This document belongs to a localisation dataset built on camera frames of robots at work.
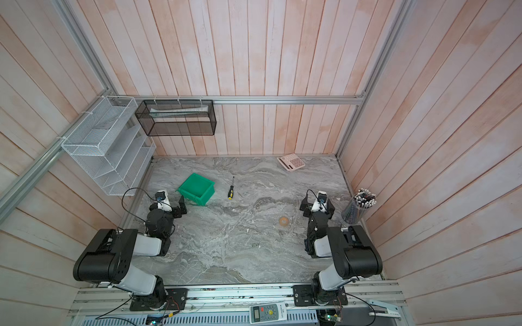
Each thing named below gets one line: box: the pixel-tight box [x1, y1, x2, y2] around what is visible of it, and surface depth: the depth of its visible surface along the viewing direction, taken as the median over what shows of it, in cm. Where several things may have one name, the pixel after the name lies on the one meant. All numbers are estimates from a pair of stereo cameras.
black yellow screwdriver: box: [227, 175, 235, 201], surface depth 103 cm
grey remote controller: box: [248, 302, 288, 324], surface depth 71 cm
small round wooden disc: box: [278, 216, 290, 227], surface depth 95 cm
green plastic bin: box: [175, 172, 216, 206], surface depth 105 cm
